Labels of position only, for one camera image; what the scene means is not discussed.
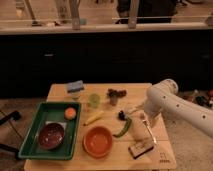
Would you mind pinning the orange round fruit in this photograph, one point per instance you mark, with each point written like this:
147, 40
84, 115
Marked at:
70, 113

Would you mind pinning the wooden folding table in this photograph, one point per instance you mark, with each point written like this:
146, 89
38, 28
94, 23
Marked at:
119, 159

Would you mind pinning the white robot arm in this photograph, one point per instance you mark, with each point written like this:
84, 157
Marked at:
162, 96

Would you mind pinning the black stand leg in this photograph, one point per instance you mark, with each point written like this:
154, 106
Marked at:
15, 115

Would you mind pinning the blue sponge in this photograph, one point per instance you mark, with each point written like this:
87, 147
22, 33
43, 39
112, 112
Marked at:
75, 86

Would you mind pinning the green translucent cup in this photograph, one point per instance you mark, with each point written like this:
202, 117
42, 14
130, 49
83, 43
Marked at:
94, 100

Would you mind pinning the small white cup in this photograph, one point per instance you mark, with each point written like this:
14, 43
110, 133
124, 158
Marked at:
75, 95

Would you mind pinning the dark maroon bowl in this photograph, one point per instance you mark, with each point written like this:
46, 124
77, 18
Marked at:
51, 136

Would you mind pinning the silver fork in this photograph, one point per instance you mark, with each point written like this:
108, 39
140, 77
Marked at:
145, 122

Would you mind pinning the wooden scrub brush block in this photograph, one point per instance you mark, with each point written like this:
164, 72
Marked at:
141, 147

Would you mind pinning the green chili pepper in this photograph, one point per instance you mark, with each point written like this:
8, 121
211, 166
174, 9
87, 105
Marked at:
125, 128

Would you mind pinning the small grey cup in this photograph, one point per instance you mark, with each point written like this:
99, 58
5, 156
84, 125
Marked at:
113, 100

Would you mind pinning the dark grape bunch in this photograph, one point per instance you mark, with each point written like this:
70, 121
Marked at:
116, 93

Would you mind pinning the green plastic tray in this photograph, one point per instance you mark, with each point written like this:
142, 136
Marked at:
51, 112

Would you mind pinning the black-tipped dish brush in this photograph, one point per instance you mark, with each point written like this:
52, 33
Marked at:
123, 114

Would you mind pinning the orange red bowl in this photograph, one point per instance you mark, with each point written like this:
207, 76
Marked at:
98, 141

